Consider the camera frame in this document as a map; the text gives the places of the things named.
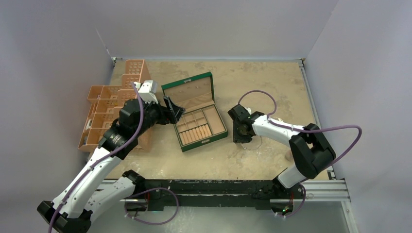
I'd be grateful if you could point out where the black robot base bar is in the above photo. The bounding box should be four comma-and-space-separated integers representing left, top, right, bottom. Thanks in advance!
122, 170, 304, 213

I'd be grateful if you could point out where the orange plastic tiered organizer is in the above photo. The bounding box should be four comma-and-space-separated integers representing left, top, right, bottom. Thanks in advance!
78, 60, 151, 152

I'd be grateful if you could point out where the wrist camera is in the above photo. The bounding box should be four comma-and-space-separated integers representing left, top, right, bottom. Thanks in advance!
132, 80, 159, 103
243, 107, 252, 115

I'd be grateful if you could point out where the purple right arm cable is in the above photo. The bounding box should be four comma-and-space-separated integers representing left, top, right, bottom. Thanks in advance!
237, 90, 363, 219

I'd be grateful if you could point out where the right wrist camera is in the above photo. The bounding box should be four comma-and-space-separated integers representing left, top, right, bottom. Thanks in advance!
243, 107, 252, 115

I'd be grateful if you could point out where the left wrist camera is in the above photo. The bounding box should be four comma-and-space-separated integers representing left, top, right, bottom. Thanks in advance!
132, 80, 159, 103

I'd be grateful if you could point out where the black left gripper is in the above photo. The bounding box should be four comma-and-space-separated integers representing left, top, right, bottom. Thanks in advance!
134, 96, 184, 137

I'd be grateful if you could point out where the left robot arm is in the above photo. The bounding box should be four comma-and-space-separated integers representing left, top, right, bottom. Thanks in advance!
37, 96, 186, 233

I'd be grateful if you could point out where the silver chain necklace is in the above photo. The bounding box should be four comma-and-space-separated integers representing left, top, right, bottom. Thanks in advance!
241, 136, 263, 152

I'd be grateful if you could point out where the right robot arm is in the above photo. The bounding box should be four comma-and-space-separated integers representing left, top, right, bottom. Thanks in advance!
228, 104, 336, 198

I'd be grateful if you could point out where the green jewelry box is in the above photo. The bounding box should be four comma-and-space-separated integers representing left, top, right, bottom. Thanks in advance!
161, 72, 228, 152

